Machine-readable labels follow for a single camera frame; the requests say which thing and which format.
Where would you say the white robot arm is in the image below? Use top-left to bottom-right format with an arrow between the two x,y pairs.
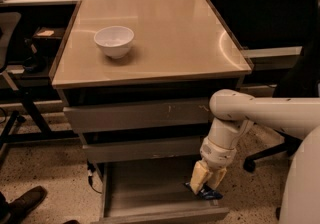
188,89 -> 320,224

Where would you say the black box under desk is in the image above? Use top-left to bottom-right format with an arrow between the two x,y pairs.
32,27 -> 65,65

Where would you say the dark blue rxbar wrapper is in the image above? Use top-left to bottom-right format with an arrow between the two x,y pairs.
196,185 -> 223,200

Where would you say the top grey drawer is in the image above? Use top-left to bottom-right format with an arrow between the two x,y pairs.
64,98 -> 211,133

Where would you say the white ceramic bowl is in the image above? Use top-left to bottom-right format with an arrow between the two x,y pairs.
94,26 -> 135,59

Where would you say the black office chair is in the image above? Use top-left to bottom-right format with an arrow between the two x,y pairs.
243,43 -> 320,172

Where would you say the middle grey drawer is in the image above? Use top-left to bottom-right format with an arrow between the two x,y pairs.
81,136 -> 204,163

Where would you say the brown shoe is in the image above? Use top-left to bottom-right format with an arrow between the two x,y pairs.
0,186 -> 47,224

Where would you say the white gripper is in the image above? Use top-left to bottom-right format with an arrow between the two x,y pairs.
190,137 -> 237,194

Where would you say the grey drawer cabinet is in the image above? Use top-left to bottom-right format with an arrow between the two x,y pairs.
48,0 -> 254,224

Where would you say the black power cable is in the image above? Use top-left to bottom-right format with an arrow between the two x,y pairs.
85,160 -> 102,196

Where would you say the bottom grey open drawer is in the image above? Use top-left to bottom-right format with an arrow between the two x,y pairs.
93,156 -> 229,224

